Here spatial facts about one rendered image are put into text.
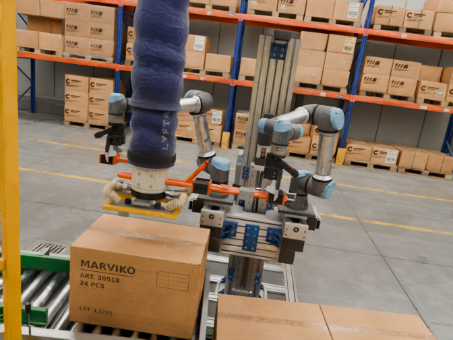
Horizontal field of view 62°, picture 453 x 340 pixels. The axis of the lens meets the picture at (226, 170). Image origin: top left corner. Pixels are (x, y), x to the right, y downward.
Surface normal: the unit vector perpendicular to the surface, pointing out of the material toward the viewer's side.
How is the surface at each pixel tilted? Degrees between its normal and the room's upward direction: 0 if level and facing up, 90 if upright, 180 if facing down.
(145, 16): 85
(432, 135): 90
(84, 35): 89
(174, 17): 79
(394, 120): 90
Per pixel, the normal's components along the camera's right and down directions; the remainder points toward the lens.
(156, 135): 0.47, -0.01
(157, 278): -0.07, 0.25
